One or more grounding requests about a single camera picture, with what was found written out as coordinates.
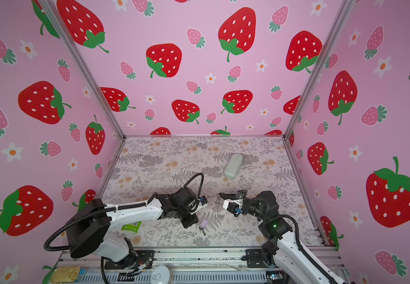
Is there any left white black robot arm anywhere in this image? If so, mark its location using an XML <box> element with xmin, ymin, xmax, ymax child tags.
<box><xmin>44</xmin><ymin>185</ymin><xmax>208</xmax><ymax>269</ymax></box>

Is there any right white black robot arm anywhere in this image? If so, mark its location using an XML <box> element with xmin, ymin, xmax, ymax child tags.
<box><xmin>219</xmin><ymin>190</ymin><xmax>346</xmax><ymax>284</ymax></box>

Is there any pale green glasses case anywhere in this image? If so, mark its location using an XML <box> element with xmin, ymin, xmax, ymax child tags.
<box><xmin>224</xmin><ymin>154</ymin><xmax>244</xmax><ymax>180</ymax></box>

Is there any green snack packet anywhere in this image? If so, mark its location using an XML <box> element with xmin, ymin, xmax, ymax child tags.
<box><xmin>122</xmin><ymin>221</ymin><xmax>142</xmax><ymax>233</ymax></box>

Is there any gold tin can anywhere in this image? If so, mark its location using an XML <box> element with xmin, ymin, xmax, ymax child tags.
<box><xmin>51</xmin><ymin>266</ymin><xmax>81</xmax><ymax>284</ymax></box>

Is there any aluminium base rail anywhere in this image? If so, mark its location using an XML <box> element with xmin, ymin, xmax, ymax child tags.
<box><xmin>53</xmin><ymin>245</ymin><xmax>348</xmax><ymax>284</ymax></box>

